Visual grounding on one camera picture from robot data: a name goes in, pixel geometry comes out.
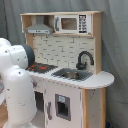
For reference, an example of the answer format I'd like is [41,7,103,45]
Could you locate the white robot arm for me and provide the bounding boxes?
[0,38,37,128]

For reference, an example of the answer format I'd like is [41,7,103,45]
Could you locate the wooden toy kitchen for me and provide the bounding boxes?
[21,11,114,128]

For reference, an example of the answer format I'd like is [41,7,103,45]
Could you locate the grey toy sink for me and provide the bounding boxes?
[53,68,93,81]

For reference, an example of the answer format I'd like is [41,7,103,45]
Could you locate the black toy faucet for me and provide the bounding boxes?
[76,51,94,70]

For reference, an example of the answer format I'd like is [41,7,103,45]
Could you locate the black stovetop red burners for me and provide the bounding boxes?
[27,62,56,73]

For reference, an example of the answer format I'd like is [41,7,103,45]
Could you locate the right grey stove knob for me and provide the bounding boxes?
[32,81,37,88]

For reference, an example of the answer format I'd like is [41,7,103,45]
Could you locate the white cabinet door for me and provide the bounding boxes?
[44,81,82,128]

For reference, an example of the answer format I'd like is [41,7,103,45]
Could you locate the toy microwave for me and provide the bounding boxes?
[55,14,92,34]

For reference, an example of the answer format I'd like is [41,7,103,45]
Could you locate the grey range hood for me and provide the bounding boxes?
[25,16,53,35]

